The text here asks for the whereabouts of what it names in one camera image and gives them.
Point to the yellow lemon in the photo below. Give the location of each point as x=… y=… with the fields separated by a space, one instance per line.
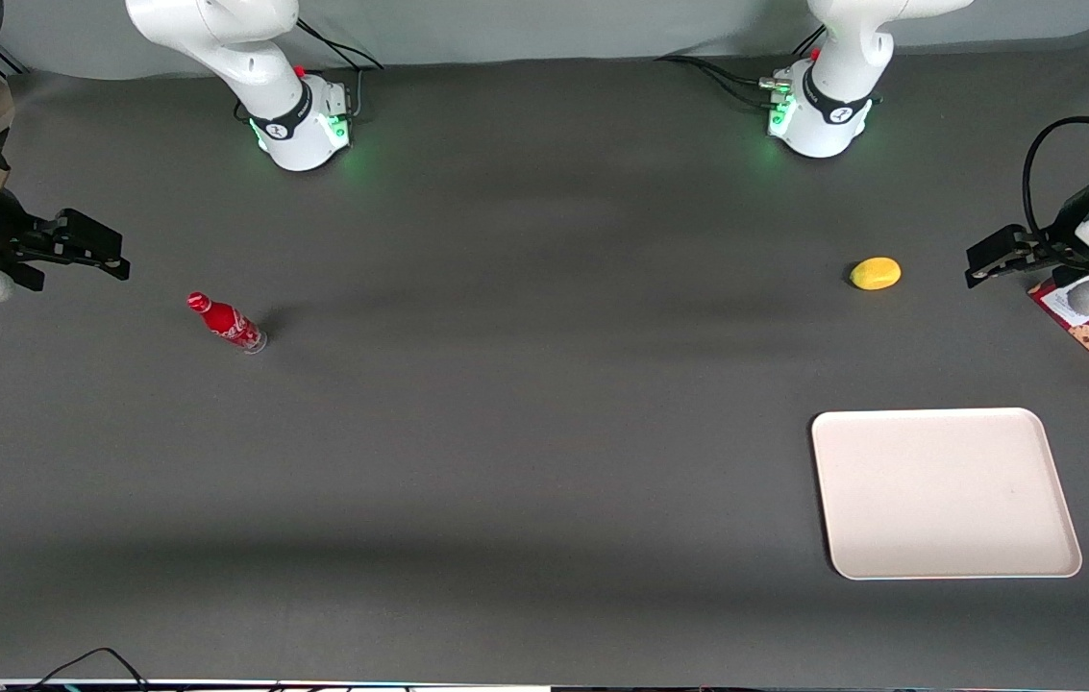
x=876 y=274

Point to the red cola bottle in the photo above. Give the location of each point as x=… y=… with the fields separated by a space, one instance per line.
x=225 y=322

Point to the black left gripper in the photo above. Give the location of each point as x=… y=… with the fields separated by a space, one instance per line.
x=1052 y=246

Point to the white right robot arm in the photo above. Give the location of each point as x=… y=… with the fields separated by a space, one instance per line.
x=246 y=48

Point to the cream plastic tray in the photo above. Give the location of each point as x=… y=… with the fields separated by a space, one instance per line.
x=943 y=495

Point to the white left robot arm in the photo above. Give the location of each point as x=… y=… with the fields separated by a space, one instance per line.
x=842 y=96

